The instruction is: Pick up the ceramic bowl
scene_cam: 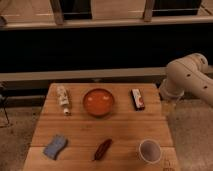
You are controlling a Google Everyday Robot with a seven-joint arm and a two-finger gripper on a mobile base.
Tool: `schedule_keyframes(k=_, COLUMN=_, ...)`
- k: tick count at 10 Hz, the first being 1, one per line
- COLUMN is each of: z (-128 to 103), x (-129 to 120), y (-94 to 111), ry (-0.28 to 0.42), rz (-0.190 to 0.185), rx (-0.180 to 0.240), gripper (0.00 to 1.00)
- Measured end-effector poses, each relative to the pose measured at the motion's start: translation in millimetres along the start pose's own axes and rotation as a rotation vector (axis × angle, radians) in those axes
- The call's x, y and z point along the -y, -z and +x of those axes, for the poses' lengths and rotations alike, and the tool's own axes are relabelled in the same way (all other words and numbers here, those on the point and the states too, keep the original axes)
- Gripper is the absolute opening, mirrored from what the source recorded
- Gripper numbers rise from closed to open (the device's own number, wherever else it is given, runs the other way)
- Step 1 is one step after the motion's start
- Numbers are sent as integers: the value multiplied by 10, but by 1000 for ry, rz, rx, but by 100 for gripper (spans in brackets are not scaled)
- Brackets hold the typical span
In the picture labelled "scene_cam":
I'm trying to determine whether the orange ceramic bowl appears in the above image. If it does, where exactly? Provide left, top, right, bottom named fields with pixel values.
left=83, top=88, right=115, bottom=117

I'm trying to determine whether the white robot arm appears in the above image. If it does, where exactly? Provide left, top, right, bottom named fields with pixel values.
left=159, top=53, right=213, bottom=107

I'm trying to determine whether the white plastic bottle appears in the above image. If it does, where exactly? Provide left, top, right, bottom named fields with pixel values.
left=56, top=86, right=71, bottom=115

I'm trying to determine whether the dark red chili pepper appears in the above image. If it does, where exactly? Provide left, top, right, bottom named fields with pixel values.
left=93, top=139, right=112, bottom=161

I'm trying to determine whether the blue sponge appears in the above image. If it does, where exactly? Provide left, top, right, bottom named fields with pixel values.
left=43, top=135, right=68, bottom=160

